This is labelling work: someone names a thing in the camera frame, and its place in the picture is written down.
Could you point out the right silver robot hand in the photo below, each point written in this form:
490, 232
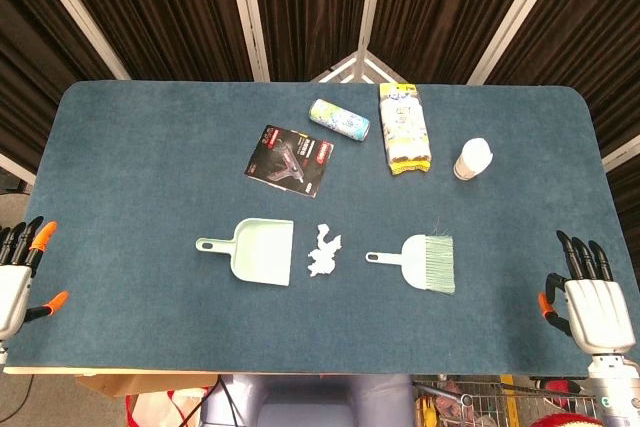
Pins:
597, 312

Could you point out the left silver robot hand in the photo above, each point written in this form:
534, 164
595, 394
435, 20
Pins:
15, 292

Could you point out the mint green hand broom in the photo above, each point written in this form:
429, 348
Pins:
417, 262

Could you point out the mint green dustpan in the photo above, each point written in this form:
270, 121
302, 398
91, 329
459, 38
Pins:
262, 252

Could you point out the white paper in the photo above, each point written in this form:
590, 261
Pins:
325, 257

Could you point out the red knitted hat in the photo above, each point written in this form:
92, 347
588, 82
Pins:
565, 421

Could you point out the brown cardboard box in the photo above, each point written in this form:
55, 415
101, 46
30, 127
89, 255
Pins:
130, 384

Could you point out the blue felt table mat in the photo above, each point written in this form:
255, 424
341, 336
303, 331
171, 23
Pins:
150, 172

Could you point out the red and white bag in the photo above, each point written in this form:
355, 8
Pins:
160, 409

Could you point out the small white bottle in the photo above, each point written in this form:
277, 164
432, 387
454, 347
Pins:
472, 159

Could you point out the dark brown curtain panel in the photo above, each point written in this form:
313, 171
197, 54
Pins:
590, 37
160, 12
310, 2
445, 7
30, 72

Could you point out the yellow sponge pack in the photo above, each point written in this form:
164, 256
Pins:
405, 129

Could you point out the purple-grey robot torso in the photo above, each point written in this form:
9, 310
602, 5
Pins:
310, 402

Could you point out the black product package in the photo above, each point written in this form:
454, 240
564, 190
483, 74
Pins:
290, 159

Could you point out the patterned drink can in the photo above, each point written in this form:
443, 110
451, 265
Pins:
337, 119

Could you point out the white partition base foot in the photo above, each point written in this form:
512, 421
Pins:
357, 69

